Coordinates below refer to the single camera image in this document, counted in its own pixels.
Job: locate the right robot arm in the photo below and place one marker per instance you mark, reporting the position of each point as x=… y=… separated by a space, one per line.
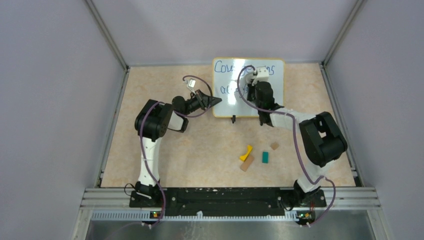
x=317 y=138

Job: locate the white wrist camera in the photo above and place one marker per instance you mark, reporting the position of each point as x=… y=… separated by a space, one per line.
x=190 y=84
x=260 y=74

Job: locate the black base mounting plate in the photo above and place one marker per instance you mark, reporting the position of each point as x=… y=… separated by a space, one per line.
x=234 y=202

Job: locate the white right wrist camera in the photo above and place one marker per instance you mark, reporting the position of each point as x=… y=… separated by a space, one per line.
x=260 y=74

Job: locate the small natural wooden cube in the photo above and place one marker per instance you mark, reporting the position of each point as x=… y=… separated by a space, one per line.
x=274 y=146

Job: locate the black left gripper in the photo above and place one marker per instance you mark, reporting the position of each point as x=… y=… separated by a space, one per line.
x=205 y=101

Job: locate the natural long wooden block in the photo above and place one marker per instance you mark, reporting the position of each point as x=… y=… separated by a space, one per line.
x=247 y=163

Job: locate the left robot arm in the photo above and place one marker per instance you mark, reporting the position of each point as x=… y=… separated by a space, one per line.
x=151 y=124

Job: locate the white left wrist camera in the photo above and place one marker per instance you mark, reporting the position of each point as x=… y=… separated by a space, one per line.
x=190 y=84

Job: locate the yellow arch wooden block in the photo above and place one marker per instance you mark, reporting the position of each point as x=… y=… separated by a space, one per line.
x=246 y=155

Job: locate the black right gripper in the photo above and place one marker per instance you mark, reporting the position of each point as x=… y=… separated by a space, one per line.
x=250 y=88

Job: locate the black left stand foot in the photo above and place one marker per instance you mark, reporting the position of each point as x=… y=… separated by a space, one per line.
x=233 y=119

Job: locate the teal wooden block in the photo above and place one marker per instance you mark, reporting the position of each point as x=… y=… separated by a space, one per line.
x=265 y=157

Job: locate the yellow framed whiteboard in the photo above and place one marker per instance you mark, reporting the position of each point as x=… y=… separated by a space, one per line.
x=228 y=84

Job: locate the aluminium front frame rail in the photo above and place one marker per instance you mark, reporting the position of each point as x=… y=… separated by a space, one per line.
x=113 y=204

